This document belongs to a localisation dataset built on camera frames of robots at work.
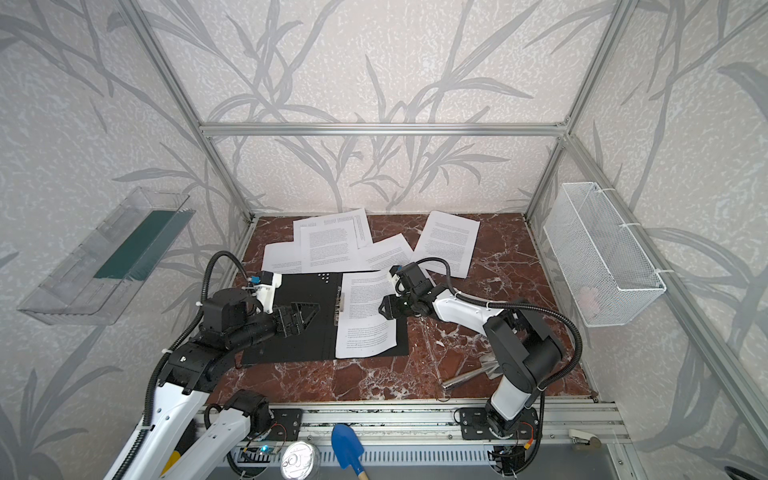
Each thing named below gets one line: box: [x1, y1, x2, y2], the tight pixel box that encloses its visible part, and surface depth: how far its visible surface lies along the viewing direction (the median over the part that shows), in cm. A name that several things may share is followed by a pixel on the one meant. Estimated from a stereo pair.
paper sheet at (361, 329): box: [336, 270, 398, 359], surface depth 93 cm
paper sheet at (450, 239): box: [413, 210, 481, 279], surface depth 118 cm
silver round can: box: [280, 441, 321, 480], surface depth 66 cm
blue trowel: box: [331, 424, 369, 480], surface depth 72 cm
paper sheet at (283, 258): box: [262, 241, 302, 275], surface depth 111 cm
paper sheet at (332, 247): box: [300, 219, 379, 273], surface depth 112 cm
